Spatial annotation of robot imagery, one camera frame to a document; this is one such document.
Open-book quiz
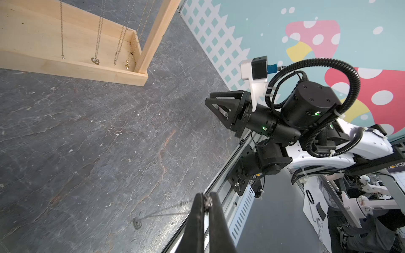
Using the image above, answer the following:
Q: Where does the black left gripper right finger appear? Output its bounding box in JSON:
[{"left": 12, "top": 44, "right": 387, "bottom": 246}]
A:
[{"left": 208, "top": 192, "right": 237, "bottom": 253}]

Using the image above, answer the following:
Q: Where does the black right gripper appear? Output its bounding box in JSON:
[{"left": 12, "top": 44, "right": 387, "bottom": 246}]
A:
[{"left": 205, "top": 90, "right": 280, "bottom": 139}]

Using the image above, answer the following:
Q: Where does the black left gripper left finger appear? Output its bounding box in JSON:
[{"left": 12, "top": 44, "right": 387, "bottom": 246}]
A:
[{"left": 176, "top": 194, "right": 205, "bottom": 253}]

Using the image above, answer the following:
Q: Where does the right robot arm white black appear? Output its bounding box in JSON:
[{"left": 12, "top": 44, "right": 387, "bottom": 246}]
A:
[{"left": 205, "top": 57, "right": 395, "bottom": 195}]

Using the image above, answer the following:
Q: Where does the wooden jewelry display stand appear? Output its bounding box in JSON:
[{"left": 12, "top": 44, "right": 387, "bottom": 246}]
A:
[{"left": 1, "top": 1, "right": 179, "bottom": 86}]

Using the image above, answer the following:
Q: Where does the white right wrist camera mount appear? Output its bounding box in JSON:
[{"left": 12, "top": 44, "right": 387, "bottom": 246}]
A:
[{"left": 240, "top": 56, "right": 281, "bottom": 112}]

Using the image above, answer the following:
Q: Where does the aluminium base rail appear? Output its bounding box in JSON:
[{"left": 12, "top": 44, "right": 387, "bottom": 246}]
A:
[{"left": 163, "top": 133, "right": 263, "bottom": 253}]

